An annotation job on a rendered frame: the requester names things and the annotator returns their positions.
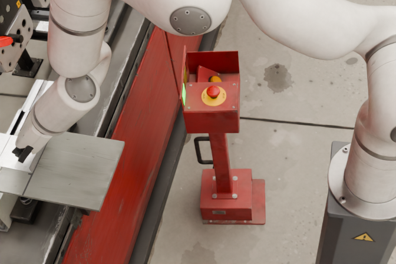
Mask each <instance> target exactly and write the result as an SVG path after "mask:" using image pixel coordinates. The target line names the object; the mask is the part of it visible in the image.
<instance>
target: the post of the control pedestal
mask: <svg viewBox="0 0 396 264"><path fill-rule="evenodd" d="M209 140H210V146H211V151H212V158H213V165H214V173H215V177H216V184H217V192H218V193H231V192H232V176H231V170H230V160H229V149H228V143H227V133H209Z"/></svg>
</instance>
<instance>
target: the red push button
mask: <svg viewBox="0 0 396 264"><path fill-rule="evenodd" d="M206 93H207V95H208V96H209V97H210V98H212V99H215V98H217V96H218V95H219V94H220V89H219V87H218V86H215V85H211V86H209V87H208V88H207V91H206Z"/></svg>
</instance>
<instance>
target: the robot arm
mask: <svg viewBox="0 0 396 264"><path fill-rule="evenodd" d="M121 1H123V2H125V3H127V4H129V5H130V6H131V7H133V8H134V9H135V10H136V11H138V12H139V13H141V14H142V15H143V16H144V17H146V18H147V19H148V20H149V21H151V22H152V23H153V24H154V25H156V26H158V27H159V28H161V29H162V30H164V31H166V32H169V33H171V34H174V35H178V36H183V37H192V36H196V35H202V34H205V33H208V32H210V31H212V30H214V29H215V28H216V27H218V26H219V25H220V24H221V23H222V22H223V20H224V19H225V18H226V15H227V13H228V12H229V9H230V6H231V3H232V0H121ZM239 1H240V2H241V3H242V5H243V7H244V8H245V10H246V11H247V13H248V14H249V16H250V17H251V19H252V20H253V22H254V23H255V24H256V26H257V27H258V28H259V29H260V30H261V31H262V32H263V33H264V34H265V35H267V36H268V37H270V38H271V39H273V40H275V41H276V42H278V43H280V44H282V45H284V46H286V47H288V48H290V49H292V50H294V51H296V52H299V53H301V54H303V55H306V56H308V57H311V58H315V59H319V60H326V61H329V60H336V59H339V58H341V57H344V56H346V55H347V54H349V53H350V52H352V51H354V52H356V53H358V54H359V55H360V56H361V57H362V58H363V59H364V60H365V62H366V64H367V81H368V99H367V100H366V101H365V102H364V103H363V104H362V106H361V107H360V109H359V112H358V114H357V119H356V122H355V127H354V132H353V135H352V140H351V144H348V145H346V146H344V147H343V148H341V149H340V150H339V151H338V152H337V153H336V154H335V155H334V156H333V158H332V160H331V162H330V164H329V167H328V174H327V179H328V186H329V190H330V192H331V194H332V196H333V197H334V199H335V200H336V202H337V203H338V204H339V205H340V206H341V207H342V208H343V209H345V210H346V211H347V212H348V213H350V214H352V215H354V216H356V217H359V218H362V219H365V220H370V221H386V220H391V219H395V218H396V6H373V5H361V4H356V3H353V2H349V1H347V0H239ZM110 6H111V0H50V5H49V23H48V41H47V54H48V59H49V63H50V64H51V66H52V68H53V69H54V71H55V72H56V73H57V74H59V75H60V76H59V77H58V78H57V79H56V80H55V81H54V82H53V84H52V85H51V86H50V87H49V88H48V89H47V90H46V92H45V93H43V95H42V96H41V97H40V98H39V99H38V100H37V101H36V102H35V103H34V105H33V106H32V108H31V111H30V113H29V114H28V117H27V119H26V120H25V122H24V125H23V126H22V128H21V131H20V132H19V134H18V137H17V139H16V141H15V146H16V147H15V148H14V149H13V150H12V153H13V154H15V156H16V157H17V158H18V162H20V163H23V162H24V161H25V159H26V158H27V157H28V156H29V154H30V153H32V154H35V153H37V152H39V151H40V150H41V149H42V148H43V147H44V146H45V144H46V143H47V142H48V141H49V140H50V138H51V137H52V136H58V135H61V134H63V133H64V132H66V131H67V130H68V129H69V128H70V127H71V126H72V125H74V124H75V123H76V122H77V121H78V120H79V119H80V118H81V117H83V116H84V115H85V114H86V113H87V112H89V111H90V110H91V109H92V108H93V107H94V106H95V105H96V104H97V103H98V101H99V98H100V86H101V84H102V83H103V81H104V79H105V76H106V75H107V72H108V68H109V65H110V61H111V48H110V47H109V45H108V44H107V43H106V42H105V41H103V38H104V34H105V29H106V25H107V20H108V15H109V11H110Z"/></svg>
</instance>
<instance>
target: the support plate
mask: <svg viewBox="0 0 396 264"><path fill-rule="evenodd" d="M124 145H125V142H124V141H118V140H112V139H107V138H101V137H94V136H87V135H83V134H76V133H69V132H64V133H63V134H61V135H58V136H52V137H51V138H50V140H49V141H48V143H47V145H46V147H45V150H44V152H43V154H42V156H41V158H40V160H39V163H38V165H37V167H36V169H35V171H34V173H33V175H32V178H31V180H30V182H29V185H28V187H27V189H26V191H25V193H24V195H22V194H23V192H24V189H25V187H26V185H27V183H28V180H29V178H30V177H31V175H29V174H28V173H30V172H26V171H21V170H15V169H10V168H6V167H2V169H1V171H0V193H5V194H11V195H15V196H21V197H26V198H30V199H35V200H41V201H45V202H50V203H56V204H61V205H66V206H71V207H77V208H80V209H86V210H92V211H95V212H100V210H101V207H102V205H103V202H104V199H105V196H106V194H107V191H108V188H109V186H110V183H111V180H112V178H113V175H114V172H115V170H116V167H117V165H118V161H119V159H120V156H121V154H122V151H123V148H124ZM31 174H32V173H31Z"/></svg>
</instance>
